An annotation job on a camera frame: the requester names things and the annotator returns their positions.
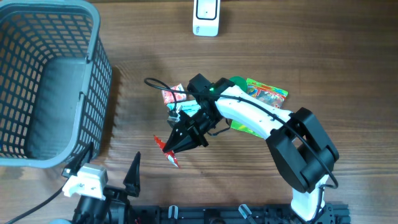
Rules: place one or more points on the Haribo gummy candy bag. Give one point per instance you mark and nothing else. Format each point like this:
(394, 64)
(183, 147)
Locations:
(267, 94)

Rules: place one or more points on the red white tissue pack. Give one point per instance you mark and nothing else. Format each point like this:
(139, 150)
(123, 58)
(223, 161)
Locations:
(172, 97)

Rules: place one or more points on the red package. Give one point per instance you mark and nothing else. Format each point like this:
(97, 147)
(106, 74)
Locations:
(169, 155)

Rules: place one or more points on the grey plastic shopping basket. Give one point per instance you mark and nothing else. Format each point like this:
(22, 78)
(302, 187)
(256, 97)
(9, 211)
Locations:
(55, 82)

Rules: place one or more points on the white barcode scanner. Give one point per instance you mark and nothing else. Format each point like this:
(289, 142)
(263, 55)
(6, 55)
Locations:
(206, 17)

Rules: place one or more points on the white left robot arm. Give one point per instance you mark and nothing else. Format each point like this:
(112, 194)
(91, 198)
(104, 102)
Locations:
(99, 202)

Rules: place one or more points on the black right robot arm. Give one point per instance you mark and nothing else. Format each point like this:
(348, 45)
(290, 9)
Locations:
(301, 149)

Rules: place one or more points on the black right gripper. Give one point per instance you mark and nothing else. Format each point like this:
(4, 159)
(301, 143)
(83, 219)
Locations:
(179, 134)

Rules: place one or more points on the green lid jar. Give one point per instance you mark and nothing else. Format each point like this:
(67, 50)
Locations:
(240, 82)

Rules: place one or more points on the mint green wipes pack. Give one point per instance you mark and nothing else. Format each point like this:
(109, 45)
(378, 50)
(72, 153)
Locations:
(188, 107)

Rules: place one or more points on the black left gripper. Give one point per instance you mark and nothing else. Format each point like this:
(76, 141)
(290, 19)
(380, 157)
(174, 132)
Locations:
(132, 183)

